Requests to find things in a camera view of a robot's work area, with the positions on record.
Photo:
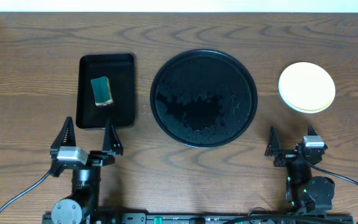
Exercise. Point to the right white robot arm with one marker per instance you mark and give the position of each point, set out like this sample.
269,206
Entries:
308,194

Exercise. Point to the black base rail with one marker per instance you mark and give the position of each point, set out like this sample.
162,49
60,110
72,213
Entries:
142,218

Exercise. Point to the round black tray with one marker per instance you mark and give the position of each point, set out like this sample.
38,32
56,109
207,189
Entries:
203,98

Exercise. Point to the black rectangular tray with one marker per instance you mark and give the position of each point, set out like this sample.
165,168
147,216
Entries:
120,71

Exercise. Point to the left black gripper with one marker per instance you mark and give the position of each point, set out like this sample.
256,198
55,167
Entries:
94,157

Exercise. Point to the yellow green sponge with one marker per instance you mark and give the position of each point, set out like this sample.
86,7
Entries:
102,91

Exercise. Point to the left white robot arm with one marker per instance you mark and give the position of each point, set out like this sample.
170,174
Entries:
81,206

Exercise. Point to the yellow plate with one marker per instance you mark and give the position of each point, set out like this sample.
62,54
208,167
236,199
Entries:
307,86

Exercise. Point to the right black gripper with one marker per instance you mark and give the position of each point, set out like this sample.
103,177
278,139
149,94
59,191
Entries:
289,154

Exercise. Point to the light green plate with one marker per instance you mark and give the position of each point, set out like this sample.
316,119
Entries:
294,107

